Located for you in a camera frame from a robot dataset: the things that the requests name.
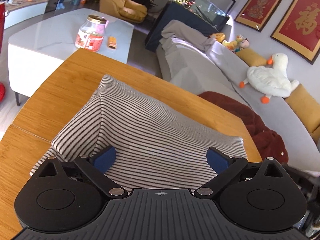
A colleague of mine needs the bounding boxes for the black white striped garment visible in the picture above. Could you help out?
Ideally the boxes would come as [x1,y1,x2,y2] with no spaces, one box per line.
[44,75,246,191]

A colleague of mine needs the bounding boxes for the dark red fleece garment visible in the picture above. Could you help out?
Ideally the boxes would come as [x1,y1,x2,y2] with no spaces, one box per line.
[199,92,289,164]

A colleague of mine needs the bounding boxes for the white goose plush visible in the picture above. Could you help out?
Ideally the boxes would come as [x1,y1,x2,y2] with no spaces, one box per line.
[239,53,299,104]

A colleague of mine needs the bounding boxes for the yellow cushion right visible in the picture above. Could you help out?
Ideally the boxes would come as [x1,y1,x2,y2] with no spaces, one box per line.
[285,84,320,144]

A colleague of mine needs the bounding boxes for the yellow cushion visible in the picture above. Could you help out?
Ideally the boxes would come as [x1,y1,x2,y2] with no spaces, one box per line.
[285,84,320,144]
[236,48,267,67]

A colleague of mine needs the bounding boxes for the grey sofa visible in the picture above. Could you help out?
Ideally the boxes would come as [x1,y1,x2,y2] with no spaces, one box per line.
[156,19,320,173]

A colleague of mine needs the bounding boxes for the orange snack packet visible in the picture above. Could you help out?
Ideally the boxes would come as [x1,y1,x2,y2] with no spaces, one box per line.
[107,36,117,50]

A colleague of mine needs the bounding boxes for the small plush toys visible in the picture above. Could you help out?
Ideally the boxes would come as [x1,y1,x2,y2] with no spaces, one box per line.
[210,33,250,53]

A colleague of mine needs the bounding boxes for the white coffee table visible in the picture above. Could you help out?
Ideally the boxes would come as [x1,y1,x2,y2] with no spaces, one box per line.
[8,9,134,97]

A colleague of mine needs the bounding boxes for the glass jar with gold lid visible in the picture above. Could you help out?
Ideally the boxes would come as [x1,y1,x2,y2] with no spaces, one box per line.
[75,15,108,52]

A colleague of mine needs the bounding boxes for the dark blue cabinet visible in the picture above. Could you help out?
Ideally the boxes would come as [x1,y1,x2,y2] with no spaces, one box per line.
[145,2,229,52]

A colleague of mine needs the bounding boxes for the grey blanket on sofa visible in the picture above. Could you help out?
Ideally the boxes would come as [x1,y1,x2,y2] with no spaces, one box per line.
[161,20,217,51]

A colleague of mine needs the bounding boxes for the red framed calligraphy picture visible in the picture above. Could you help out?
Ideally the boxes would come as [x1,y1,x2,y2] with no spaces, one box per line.
[271,0,319,64]

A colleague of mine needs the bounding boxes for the glass fish tank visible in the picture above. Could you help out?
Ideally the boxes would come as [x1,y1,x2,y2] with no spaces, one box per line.
[172,0,235,31]

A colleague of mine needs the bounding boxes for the red framed picture left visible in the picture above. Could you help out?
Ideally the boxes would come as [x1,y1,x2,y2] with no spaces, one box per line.
[235,0,282,32]

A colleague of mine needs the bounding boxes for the yellow armchair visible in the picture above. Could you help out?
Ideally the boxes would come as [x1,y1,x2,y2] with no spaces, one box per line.
[99,0,147,23]

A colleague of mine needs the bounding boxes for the red goblet-shaped appliance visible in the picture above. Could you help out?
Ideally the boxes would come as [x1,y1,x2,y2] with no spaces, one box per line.
[0,2,10,103]

